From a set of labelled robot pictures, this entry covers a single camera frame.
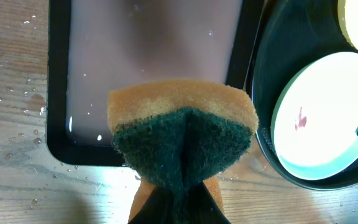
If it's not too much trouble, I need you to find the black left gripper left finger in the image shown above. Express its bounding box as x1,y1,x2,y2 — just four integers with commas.
128,187,179,224

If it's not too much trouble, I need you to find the black rectangular water tray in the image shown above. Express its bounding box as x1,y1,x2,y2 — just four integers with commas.
46,0,264,166

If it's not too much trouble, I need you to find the black round tray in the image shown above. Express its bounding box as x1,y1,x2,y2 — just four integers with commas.
247,0,358,191

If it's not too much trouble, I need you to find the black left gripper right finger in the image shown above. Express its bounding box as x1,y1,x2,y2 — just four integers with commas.
184,182,230,224

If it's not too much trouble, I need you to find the green orange sponge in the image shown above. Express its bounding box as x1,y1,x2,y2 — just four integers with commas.
108,80,259,223

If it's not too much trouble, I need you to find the light green plate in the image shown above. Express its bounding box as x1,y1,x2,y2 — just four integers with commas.
270,52,358,180

